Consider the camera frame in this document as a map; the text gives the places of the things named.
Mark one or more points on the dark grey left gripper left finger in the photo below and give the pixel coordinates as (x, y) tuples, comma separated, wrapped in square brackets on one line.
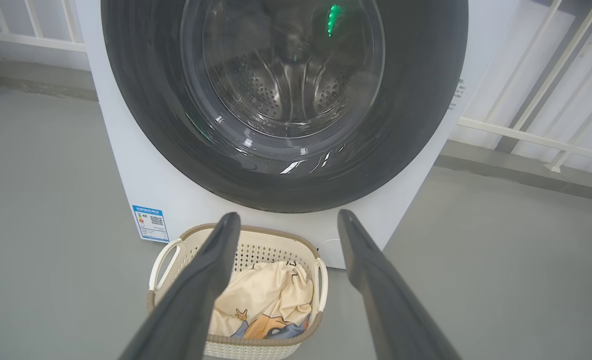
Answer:
[(191, 300)]

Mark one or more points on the black round glass washer door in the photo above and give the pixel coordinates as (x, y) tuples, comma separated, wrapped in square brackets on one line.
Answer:
[(141, 100)]

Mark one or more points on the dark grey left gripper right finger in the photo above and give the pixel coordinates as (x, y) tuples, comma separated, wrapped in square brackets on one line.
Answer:
[(391, 310)]

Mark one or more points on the white front-load washing machine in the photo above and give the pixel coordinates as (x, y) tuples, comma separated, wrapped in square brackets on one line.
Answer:
[(141, 165)]

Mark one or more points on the cream perforated laundry basket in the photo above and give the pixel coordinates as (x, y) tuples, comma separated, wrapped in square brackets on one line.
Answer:
[(256, 250)]

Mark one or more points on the cream cartoon print cloth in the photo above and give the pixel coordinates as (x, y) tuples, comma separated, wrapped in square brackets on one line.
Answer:
[(261, 295)]

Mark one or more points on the steel washer drum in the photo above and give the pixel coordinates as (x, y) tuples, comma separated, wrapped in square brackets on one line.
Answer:
[(276, 90)]

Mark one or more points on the white metal railing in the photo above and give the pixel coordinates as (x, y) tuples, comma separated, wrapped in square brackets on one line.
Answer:
[(516, 132), (31, 40)]

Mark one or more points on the blue energy label sticker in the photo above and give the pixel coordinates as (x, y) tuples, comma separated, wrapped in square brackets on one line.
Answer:
[(150, 223)]

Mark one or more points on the blue orange print garment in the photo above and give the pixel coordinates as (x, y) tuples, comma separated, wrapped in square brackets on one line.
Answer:
[(292, 331)]

